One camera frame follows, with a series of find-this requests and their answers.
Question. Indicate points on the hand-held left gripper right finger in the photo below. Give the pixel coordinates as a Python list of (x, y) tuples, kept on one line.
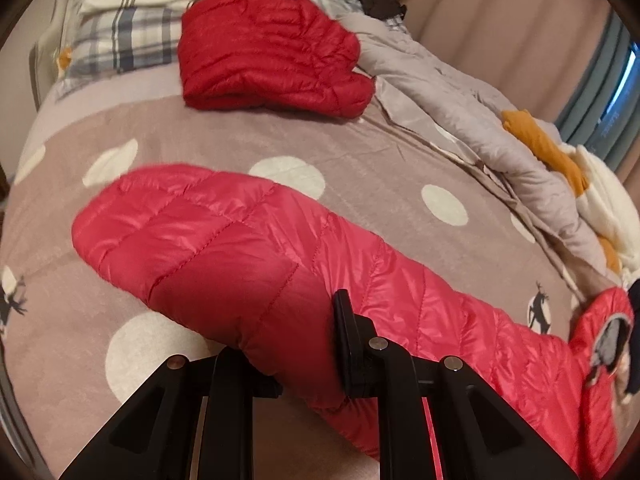
[(350, 350)]

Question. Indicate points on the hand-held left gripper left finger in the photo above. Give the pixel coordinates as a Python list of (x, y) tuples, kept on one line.
[(227, 410)]

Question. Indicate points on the pink-red down jacket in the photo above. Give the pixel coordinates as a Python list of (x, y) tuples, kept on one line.
[(280, 265)]

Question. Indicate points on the polka dot brown blanket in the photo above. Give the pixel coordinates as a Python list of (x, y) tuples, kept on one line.
[(375, 155)]

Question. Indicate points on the navy cloth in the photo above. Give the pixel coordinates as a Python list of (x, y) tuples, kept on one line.
[(635, 340)]

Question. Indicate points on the grey quilt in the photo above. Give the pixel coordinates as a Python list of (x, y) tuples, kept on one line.
[(450, 80)]

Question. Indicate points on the orange and white plush cloth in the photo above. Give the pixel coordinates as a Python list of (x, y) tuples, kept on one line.
[(600, 185)]

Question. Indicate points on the dark red folded down jacket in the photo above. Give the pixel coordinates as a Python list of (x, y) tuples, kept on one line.
[(270, 55)]

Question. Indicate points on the pink curtain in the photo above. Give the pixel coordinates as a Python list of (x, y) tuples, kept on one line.
[(500, 20)]

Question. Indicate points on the blue-grey curtain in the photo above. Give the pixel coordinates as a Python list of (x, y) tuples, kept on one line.
[(600, 85)]

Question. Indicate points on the plaid pillow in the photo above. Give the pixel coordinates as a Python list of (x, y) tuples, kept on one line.
[(125, 35)]

